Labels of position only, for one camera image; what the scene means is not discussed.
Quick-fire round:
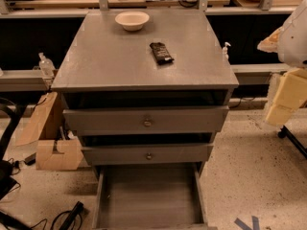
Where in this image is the grey middle drawer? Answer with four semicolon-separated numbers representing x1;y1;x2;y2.
82;144;213;166

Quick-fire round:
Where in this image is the black stand leg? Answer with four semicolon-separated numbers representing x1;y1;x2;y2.
277;126;307;159

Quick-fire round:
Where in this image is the grey open bottom drawer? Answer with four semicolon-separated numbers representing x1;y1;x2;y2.
92;163;218;230

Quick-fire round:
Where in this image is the black rxbar chocolate wrapper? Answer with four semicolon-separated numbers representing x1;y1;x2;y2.
150;42;174;65

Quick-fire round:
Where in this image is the black chair base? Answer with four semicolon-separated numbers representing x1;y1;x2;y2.
0;97;28;200

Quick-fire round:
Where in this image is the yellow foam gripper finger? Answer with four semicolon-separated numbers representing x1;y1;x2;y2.
265;68;307;127
257;28;281;53

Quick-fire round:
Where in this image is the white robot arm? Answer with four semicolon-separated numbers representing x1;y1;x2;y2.
257;0;307;127

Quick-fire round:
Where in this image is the black power strip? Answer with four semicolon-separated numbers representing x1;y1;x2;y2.
59;201;83;230

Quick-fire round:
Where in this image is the white pump dispenser bottle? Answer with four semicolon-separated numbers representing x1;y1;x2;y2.
222;42;231;59

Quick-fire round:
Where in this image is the grey top drawer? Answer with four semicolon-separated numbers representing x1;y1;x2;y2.
63;106;228;136

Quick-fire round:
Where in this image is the brown cardboard box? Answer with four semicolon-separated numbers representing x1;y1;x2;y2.
35;139;83;171

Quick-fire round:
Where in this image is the clear plastic bottle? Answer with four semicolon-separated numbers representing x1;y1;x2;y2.
38;53;56;78

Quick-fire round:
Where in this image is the blue floor tape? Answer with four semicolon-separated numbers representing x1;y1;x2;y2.
233;215;261;230

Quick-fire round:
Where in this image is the grey wooden drawer cabinet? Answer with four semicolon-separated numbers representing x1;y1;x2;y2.
51;9;240;177

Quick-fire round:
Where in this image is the white paper bowl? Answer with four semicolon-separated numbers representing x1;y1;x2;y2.
115;11;150;32

